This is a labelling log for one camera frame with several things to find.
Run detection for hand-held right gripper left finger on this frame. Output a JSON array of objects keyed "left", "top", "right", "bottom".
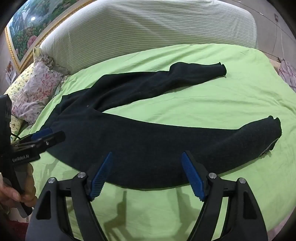
[{"left": 28, "top": 152, "right": 114, "bottom": 241}]

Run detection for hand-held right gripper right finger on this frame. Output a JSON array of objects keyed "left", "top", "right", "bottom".
[{"left": 181, "top": 151, "right": 270, "bottom": 241}]

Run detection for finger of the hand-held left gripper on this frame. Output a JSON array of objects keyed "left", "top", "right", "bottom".
[
  {"left": 16, "top": 128, "right": 53, "bottom": 143},
  {"left": 13, "top": 130, "right": 66, "bottom": 154}
]

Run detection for black pants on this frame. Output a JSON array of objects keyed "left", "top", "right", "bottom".
[{"left": 40, "top": 61, "right": 282, "bottom": 191}]

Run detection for person's left hand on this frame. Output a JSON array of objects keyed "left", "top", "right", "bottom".
[{"left": 0, "top": 166, "right": 38, "bottom": 209}]

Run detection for pink floral pillow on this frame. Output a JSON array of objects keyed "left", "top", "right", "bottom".
[{"left": 11, "top": 61, "right": 64, "bottom": 126}]

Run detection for yellow floral pillow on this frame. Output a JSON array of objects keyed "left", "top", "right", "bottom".
[{"left": 6, "top": 46, "right": 57, "bottom": 136}]

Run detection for green bed sheet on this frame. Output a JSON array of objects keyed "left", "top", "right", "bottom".
[{"left": 14, "top": 43, "right": 296, "bottom": 241}]

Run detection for gold framed floral painting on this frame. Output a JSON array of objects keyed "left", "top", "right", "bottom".
[{"left": 5, "top": 0, "right": 99, "bottom": 73}]

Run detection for floral patterned cloth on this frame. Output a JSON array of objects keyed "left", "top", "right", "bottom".
[{"left": 276, "top": 58, "right": 296, "bottom": 93}]

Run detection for striped padded headboard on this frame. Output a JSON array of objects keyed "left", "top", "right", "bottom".
[{"left": 39, "top": 0, "right": 258, "bottom": 75}]

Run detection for thin wall cable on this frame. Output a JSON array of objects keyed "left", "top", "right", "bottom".
[{"left": 273, "top": 13, "right": 288, "bottom": 61}]

